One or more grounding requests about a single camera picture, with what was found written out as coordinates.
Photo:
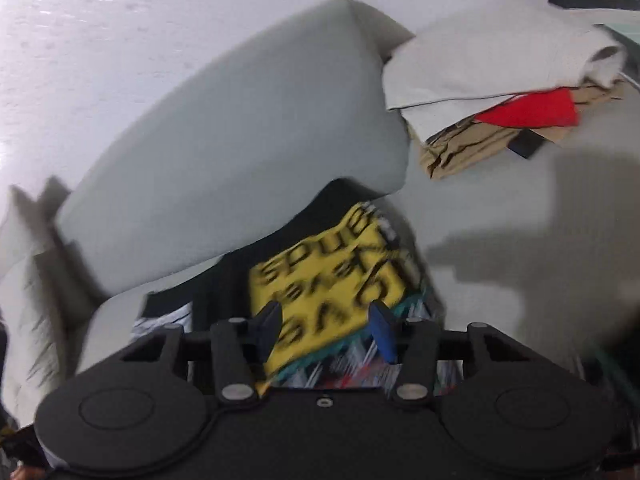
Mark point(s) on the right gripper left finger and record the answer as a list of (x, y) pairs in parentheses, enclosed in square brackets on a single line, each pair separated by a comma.
[(240, 349)]

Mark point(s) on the red folded garment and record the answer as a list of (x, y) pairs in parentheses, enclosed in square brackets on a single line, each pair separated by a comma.
[(554, 108)]

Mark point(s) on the black patterned knit sweater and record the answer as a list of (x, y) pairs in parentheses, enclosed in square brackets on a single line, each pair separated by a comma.
[(324, 267)]

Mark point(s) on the grey sofa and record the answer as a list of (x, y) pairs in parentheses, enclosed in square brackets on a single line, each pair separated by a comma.
[(544, 248)]

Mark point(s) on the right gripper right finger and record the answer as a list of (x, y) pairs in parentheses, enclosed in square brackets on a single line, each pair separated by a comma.
[(413, 345)]

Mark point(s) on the tan folded garment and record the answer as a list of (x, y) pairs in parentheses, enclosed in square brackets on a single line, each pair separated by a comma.
[(468, 142)]

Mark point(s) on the white folded garment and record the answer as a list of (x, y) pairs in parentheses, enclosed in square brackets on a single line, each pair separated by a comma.
[(473, 60)]

